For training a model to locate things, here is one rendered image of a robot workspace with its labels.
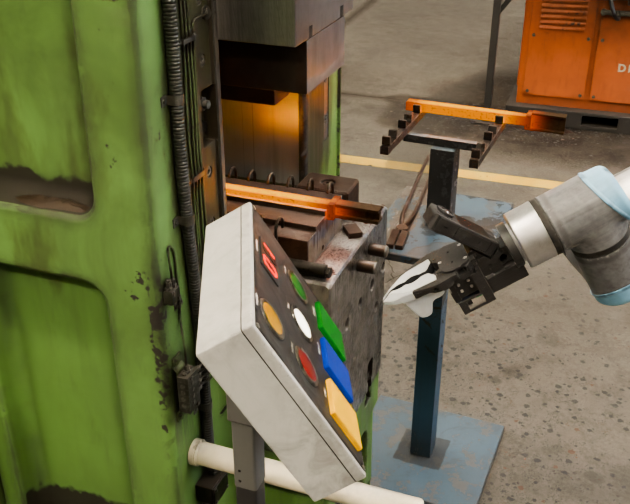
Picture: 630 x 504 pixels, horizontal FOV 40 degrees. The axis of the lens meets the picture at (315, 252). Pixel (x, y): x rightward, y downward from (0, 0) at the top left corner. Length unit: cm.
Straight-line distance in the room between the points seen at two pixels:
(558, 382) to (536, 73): 259
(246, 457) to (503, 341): 196
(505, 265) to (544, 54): 393
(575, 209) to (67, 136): 81
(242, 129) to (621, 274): 101
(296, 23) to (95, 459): 96
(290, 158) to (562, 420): 132
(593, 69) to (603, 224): 396
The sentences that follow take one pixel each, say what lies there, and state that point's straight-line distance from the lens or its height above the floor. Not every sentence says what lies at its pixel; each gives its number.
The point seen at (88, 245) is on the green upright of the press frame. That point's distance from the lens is 149.
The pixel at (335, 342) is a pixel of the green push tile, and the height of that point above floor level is 101.
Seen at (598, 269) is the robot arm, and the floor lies 112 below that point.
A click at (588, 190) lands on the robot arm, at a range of 129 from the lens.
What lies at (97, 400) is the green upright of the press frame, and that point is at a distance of 176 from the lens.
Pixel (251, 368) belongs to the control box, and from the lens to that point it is 104.
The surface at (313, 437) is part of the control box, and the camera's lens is 111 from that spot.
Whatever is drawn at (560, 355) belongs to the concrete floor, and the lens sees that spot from 316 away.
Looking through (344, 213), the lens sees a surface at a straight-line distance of 174.
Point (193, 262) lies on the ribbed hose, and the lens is 150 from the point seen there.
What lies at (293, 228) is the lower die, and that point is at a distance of 171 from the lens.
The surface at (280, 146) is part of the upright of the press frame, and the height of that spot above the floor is 102.
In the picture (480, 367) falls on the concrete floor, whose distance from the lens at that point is 304.
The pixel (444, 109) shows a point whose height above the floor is 103.
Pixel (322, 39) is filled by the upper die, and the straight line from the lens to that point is 159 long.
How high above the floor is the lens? 175
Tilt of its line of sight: 28 degrees down
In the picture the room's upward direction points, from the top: straight up
